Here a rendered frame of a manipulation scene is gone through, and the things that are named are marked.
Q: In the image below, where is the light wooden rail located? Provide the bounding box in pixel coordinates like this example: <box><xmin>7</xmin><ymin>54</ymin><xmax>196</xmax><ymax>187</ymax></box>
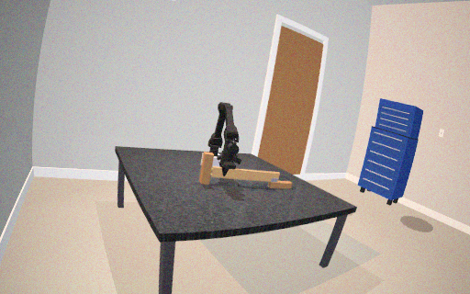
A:
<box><xmin>211</xmin><ymin>166</ymin><xmax>280</xmax><ymax>182</ymax></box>

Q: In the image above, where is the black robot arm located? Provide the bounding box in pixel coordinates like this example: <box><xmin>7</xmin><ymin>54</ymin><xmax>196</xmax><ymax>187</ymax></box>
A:
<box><xmin>208</xmin><ymin>102</ymin><xmax>241</xmax><ymax>164</ymax></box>

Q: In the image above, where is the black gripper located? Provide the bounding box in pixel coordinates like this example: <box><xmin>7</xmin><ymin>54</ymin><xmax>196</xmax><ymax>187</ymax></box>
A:
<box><xmin>217</xmin><ymin>150</ymin><xmax>236</xmax><ymax>176</ymax></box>

